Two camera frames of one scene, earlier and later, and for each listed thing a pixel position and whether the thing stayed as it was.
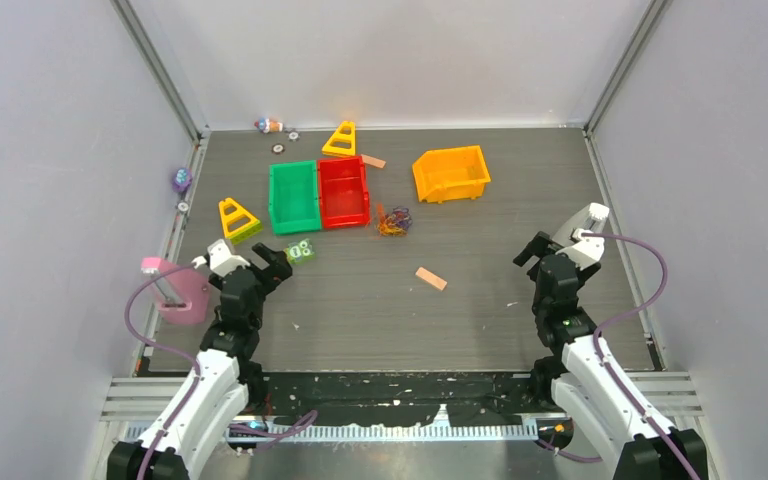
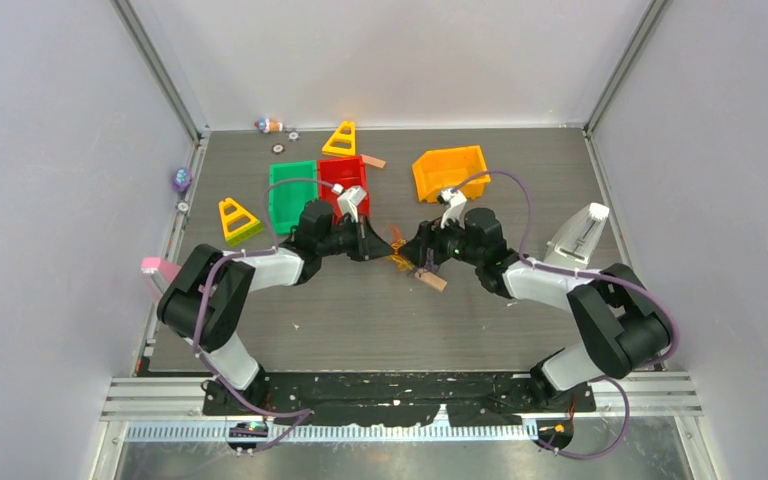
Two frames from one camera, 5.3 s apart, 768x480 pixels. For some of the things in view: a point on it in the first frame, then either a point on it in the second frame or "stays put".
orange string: (381, 219) -> (396, 233)
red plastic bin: (344, 200) stays put
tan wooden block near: (431, 278) stays put
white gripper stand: (591, 217) stays put
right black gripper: (537, 248) -> (430, 235)
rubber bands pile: (391, 231) -> (403, 264)
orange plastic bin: (451, 174) stays put
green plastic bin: (293, 196) stays put
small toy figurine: (266, 126) stays put
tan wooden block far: (373, 161) stays put
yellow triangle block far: (342, 142) stays put
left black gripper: (273, 259) -> (367, 244)
